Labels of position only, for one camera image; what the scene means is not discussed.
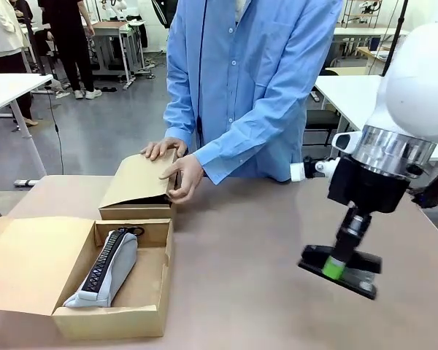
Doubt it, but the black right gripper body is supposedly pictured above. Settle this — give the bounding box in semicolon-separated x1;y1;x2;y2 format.
326;155;410;215

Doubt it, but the small cardboard box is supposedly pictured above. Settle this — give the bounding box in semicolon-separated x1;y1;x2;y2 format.
98;148;184;222

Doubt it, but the grey Campus pencil case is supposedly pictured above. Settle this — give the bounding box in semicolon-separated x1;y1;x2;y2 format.
62;226;146;311

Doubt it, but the person's left forearm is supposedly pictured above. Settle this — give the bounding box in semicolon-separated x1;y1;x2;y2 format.
192;105;310;185

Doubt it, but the person's right forearm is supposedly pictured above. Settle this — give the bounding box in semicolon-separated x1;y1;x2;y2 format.
163;76;202;147

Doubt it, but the large cardboard box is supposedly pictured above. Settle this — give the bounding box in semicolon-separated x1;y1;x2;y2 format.
0;215;174;338

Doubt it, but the person's left hand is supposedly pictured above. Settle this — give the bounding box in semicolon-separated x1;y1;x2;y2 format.
158;153;205;206

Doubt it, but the person's right hand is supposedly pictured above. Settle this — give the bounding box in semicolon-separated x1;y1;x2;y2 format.
139;137;189;162

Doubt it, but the black chair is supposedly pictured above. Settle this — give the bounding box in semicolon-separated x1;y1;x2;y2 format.
303;69;342;147

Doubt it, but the white table behind robot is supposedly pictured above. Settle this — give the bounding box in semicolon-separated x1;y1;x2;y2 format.
313;74;438;163

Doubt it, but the wooden background table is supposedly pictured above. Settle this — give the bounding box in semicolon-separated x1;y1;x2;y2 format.
326;44;395;77

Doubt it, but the black tripod pole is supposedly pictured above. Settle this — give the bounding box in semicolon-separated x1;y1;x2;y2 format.
380;0;410;78

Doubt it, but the person in blue shirt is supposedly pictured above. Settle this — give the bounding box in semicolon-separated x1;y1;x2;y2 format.
163;0;345;185

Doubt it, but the bystander in black jacket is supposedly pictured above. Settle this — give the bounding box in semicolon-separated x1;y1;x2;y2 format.
151;0;180;30

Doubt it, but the brown-topped background table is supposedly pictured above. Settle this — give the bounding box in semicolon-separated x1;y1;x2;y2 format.
88;20;137;91

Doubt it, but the bystander in black clothes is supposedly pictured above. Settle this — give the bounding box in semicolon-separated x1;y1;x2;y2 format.
38;0;103;101

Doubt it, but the white side table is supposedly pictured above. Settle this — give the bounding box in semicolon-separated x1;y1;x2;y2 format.
0;73;55;187

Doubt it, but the bystander in white coat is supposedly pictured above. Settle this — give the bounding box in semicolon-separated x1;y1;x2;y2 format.
0;0;34;127

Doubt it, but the black strap and cable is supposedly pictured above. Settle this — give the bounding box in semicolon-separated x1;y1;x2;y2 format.
410;168;438;209

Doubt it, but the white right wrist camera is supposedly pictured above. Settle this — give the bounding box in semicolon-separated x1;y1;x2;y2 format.
289;155;339;183

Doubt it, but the thin black cord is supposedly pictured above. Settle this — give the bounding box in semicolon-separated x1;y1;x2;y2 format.
194;0;210;133

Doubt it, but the black floor cable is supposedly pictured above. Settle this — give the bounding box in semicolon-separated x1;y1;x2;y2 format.
47;84;65;176

